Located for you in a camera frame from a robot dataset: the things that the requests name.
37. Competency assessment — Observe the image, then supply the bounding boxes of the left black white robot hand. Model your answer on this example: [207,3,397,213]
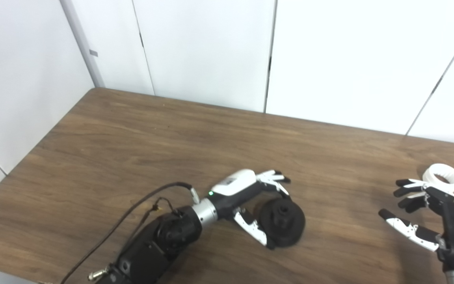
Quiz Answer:
[210,169,292,250]

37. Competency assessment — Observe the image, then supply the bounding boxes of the left arm thin wire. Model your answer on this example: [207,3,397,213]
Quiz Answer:
[132,197,182,237]

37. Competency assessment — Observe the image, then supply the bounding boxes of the round black plastic part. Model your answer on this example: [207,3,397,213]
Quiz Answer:
[259,197,306,248]

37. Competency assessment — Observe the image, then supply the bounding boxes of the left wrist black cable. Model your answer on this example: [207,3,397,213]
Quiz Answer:
[60,182,201,284]

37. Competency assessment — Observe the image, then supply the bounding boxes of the white ribbed plastic ring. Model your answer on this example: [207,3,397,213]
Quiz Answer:
[422,163,454,194]

